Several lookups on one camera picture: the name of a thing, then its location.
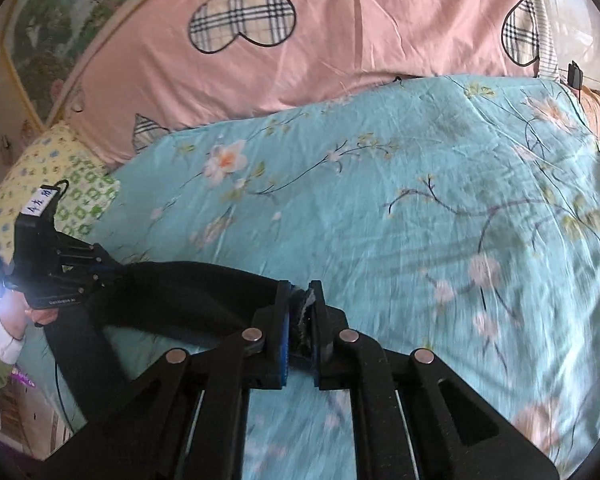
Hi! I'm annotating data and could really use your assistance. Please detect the black pants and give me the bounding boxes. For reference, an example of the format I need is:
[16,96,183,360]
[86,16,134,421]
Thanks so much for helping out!
[43,260,318,430]

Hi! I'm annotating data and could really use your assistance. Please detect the left hand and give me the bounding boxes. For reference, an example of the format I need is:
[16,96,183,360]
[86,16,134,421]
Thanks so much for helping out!
[0,289,58,340]

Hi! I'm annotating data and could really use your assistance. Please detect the green white checkered pillow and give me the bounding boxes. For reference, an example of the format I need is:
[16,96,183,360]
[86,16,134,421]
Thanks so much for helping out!
[54,156,121,240]

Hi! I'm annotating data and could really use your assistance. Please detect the yellow cartoon print pillow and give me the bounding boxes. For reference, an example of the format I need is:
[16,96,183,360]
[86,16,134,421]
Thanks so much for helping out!
[0,122,97,263]

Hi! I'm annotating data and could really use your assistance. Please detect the teal floral bed sheet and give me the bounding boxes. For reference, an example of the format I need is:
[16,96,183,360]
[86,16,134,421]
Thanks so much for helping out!
[90,76,600,479]

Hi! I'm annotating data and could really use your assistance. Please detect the landscape picture headboard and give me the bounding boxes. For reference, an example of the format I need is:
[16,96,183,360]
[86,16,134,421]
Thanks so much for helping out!
[1,0,145,131]

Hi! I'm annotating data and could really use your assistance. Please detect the pink quilt with plaid hearts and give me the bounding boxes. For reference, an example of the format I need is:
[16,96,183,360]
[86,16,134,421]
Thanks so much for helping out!
[64,0,558,165]

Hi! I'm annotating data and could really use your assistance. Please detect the black charger plug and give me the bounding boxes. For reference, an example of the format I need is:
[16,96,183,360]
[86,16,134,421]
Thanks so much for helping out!
[567,61,583,90]

